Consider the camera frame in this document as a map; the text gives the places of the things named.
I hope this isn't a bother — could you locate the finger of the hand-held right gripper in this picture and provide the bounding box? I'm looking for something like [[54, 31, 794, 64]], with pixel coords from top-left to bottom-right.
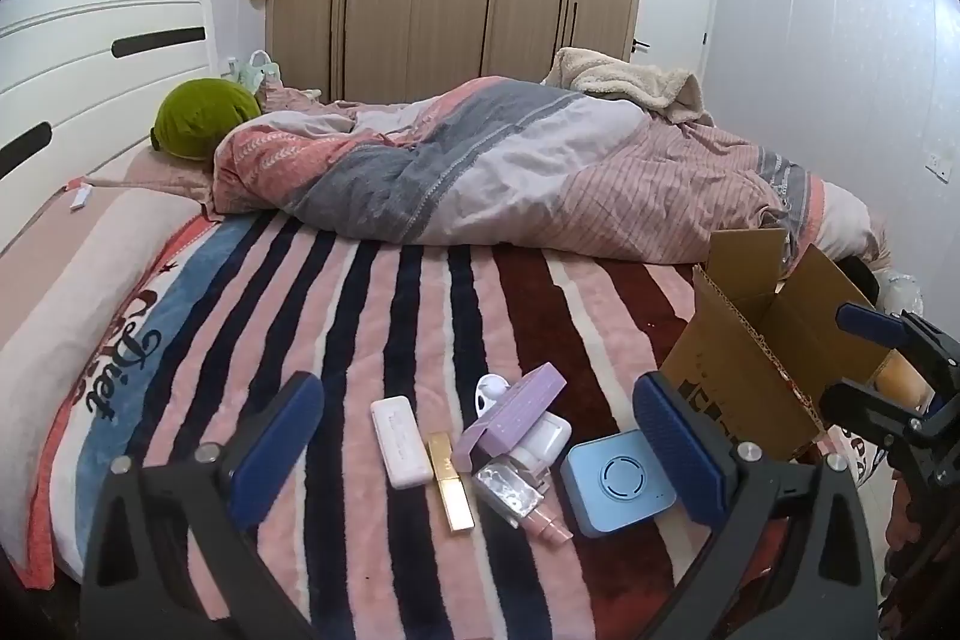
[[836, 302, 960, 387], [821, 379, 931, 455]]

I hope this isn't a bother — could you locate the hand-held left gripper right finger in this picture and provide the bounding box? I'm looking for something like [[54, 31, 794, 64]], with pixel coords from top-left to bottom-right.
[[632, 371, 880, 640]]

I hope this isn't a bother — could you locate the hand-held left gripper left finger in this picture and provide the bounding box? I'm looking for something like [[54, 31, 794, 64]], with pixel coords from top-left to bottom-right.
[[79, 371, 325, 640]]

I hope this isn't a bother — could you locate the brown cardboard box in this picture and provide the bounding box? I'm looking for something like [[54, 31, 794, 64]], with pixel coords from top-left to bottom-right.
[[660, 227, 912, 461]]

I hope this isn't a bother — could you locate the white round plastic container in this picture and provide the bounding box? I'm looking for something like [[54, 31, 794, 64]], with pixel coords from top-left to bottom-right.
[[474, 375, 515, 420]]

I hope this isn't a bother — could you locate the clear plastic bag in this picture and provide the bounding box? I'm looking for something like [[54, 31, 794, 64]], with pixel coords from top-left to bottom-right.
[[876, 269, 925, 316]]

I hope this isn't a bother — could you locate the light blue square speaker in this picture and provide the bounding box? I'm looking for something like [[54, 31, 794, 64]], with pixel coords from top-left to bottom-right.
[[560, 430, 678, 540]]

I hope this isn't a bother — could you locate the white power bank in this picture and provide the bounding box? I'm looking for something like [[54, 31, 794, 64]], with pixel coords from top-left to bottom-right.
[[370, 395, 436, 489]]

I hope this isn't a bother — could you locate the white earbuds case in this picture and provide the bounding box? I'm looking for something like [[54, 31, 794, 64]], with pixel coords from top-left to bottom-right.
[[510, 413, 572, 487]]

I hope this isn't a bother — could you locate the pink cosmetic tube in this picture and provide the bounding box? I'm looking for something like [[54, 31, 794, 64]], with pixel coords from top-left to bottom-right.
[[525, 509, 575, 545]]

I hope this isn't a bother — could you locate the striped plush blanket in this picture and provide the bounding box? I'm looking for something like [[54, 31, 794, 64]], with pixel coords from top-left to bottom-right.
[[15, 209, 826, 640]]

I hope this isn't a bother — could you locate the purple plastic case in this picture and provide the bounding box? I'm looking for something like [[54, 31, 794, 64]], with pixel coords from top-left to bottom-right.
[[452, 364, 567, 476]]

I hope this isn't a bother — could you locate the clear glass bottle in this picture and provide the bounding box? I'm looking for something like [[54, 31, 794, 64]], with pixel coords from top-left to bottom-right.
[[474, 458, 545, 527]]

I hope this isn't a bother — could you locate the gold lipstick tube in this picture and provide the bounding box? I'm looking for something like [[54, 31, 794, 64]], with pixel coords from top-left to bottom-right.
[[426, 432, 475, 534]]

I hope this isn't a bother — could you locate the long beige pillow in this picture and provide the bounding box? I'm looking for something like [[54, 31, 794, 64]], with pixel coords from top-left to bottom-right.
[[0, 182, 207, 558]]

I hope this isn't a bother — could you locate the pink pillow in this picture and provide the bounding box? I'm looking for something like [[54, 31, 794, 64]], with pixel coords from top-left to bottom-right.
[[86, 145, 218, 210]]

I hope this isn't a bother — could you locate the pink grey striped duvet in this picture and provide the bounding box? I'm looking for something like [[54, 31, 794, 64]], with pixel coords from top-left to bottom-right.
[[212, 76, 890, 266]]

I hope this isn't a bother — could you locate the green round pillow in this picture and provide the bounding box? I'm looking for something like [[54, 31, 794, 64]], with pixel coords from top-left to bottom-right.
[[148, 77, 263, 163]]

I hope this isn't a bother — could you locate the cream fleece blanket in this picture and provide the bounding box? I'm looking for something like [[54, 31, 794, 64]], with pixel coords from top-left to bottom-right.
[[541, 46, 713, 127]]

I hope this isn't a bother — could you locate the white bed headboard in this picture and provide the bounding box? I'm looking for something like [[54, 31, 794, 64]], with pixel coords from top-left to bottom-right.
[[0, 0, 220, 255]]

